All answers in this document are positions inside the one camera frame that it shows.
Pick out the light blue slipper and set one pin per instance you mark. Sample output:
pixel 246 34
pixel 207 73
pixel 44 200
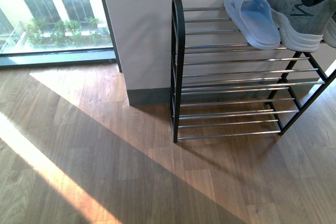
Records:
pixel 254 19

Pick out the grey sneaker navy lining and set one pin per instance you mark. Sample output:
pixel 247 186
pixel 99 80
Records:
pixel 302 23

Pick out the black metal shoe rack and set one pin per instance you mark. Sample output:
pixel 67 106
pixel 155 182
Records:
pixel 220 100

